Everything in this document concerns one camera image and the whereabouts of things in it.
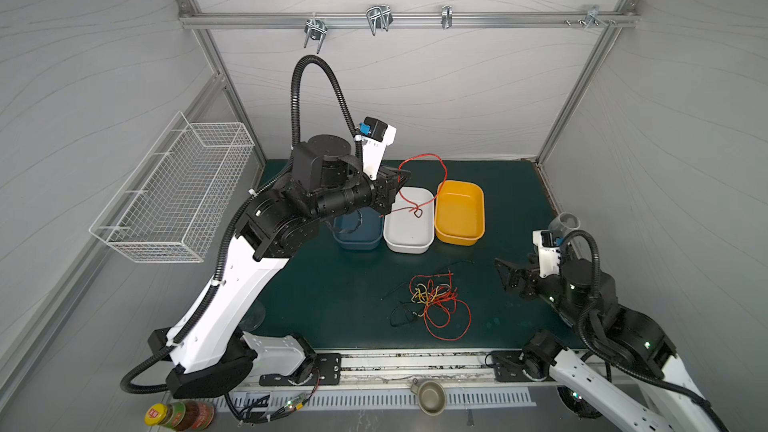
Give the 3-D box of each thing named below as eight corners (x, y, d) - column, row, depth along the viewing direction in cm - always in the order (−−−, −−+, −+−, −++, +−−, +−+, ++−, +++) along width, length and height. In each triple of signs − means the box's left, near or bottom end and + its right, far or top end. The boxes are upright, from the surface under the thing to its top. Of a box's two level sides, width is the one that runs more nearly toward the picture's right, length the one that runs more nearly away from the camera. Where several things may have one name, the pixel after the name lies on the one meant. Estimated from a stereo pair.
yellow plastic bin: (436, 247, 99) (439, 236, 93) (430, 191, 114) (432, 179, 109) (488, 247, 99) (494, 237, 94) (476, 192, 114) (480, 180, 109)
